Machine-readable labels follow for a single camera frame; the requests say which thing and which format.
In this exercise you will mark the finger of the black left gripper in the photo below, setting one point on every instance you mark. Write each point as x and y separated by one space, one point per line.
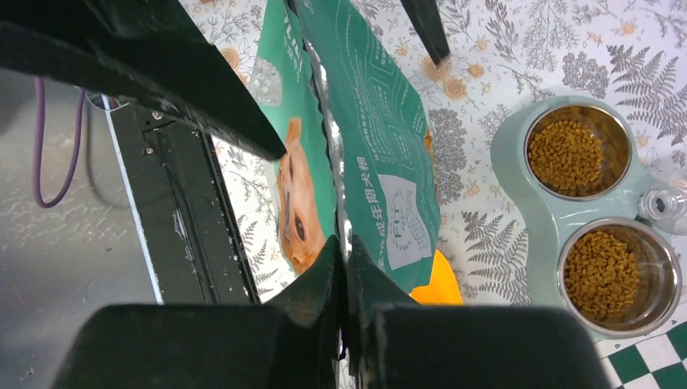
426 19
148 53

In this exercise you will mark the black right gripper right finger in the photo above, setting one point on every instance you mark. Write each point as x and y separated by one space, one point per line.
395 342

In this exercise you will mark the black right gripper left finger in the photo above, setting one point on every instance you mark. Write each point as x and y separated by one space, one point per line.
290 341

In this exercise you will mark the yellow plastic scoop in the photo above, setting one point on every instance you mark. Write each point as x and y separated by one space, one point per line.
442 289

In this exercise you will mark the teal pet food bag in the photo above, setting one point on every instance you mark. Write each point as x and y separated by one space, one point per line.
353 129

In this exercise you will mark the mint double pet bowl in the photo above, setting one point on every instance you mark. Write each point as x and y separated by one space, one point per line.
556 221

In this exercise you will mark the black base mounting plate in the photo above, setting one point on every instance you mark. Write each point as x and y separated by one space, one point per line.
189 234

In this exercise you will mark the floral table mat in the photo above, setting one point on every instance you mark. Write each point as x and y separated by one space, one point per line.
505 54

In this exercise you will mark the green white checkerboard mat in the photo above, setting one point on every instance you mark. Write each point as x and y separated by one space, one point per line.
657 361

